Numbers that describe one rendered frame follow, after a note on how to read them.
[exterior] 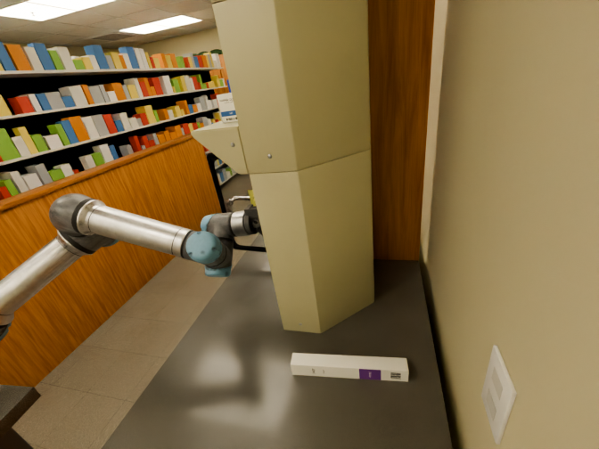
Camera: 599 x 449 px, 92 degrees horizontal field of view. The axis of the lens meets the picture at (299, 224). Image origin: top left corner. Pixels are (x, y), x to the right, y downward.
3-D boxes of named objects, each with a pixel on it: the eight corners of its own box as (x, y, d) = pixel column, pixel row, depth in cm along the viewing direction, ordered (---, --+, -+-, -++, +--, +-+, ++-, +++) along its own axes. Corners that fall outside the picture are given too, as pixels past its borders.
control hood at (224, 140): (290, 141, 89) (284, 106, 85) (248, 174, 62) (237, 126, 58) (256, 143, 93) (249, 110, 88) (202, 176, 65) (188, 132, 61)
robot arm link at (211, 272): (196, 273, 77) (200, 233, 80) (208, 277, 88) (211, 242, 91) (225, 273, 77) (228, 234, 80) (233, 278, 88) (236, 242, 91)
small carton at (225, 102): (249, 117, 70) (243, 90, 68) (243, 120, 66) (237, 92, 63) (229, 119, 71) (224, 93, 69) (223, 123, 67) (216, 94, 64)
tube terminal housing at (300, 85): (375, 266, 104) (370, 4, 69) (373, 339, 76) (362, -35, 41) (307, 264, 111) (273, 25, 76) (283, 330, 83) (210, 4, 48)
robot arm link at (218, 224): (212, 243, 92) (215, 218, 95) (242, 241, 89) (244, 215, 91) (196, 238, 85) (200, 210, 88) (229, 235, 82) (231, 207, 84)
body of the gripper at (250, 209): (280, 208, 76) (240, 213, 80) (287, 236, 80) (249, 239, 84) (288, 197, 83) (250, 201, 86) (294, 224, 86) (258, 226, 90)
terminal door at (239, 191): (301, 255, 108) (284, 148, 90) (232, 248, 119) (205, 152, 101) (301, 254, 108) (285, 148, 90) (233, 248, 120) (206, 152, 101)
